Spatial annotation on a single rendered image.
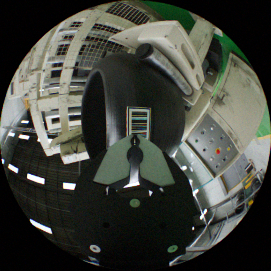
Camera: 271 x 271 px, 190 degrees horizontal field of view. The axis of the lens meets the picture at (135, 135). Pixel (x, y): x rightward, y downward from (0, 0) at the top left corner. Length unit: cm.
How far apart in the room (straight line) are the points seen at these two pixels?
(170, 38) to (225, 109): 72
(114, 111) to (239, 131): 88
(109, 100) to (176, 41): 19
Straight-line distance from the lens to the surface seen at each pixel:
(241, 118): 89
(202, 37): 77
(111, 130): 17
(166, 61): 23
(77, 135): 86
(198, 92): 48
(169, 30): 21
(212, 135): 87
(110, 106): 18
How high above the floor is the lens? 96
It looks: 36 degrees up
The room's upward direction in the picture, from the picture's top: 152 degrees counter-clockwise
